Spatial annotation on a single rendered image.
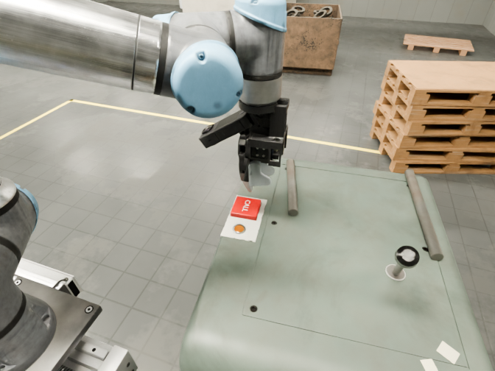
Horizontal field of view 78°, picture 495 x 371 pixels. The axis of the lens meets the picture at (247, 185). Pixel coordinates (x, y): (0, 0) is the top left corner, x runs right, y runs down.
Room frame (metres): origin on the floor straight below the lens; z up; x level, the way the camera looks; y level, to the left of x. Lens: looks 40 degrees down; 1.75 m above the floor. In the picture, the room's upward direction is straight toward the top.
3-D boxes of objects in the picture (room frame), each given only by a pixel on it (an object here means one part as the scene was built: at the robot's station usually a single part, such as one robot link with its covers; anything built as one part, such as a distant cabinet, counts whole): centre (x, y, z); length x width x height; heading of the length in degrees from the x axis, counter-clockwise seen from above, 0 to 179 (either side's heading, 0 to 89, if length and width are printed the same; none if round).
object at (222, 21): (0.46, 0.07, 1.63); 0.11 x 0.11 x 0.08; 13
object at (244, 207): (0.51, 0.00, 1.26); 0.06 x 0.06 x 0.02; 76
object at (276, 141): (0.50, -0.03, 1.47); 0.09 x 0.08 x 0.12; 75
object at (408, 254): (0.28, -0.23, 1.38); 0.04 x 0.03 x 0.05; 166
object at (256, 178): (0.49, -0.02, 1.36); 0.06 x 0.03 x 0.09; 75
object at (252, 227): (0.49, 0.01, 1.23); 0.13 x 0.08 x 0.06; 166
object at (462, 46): (6.47, -3.76, 0.05); 1.24 x 0.83 x 0.11; 68
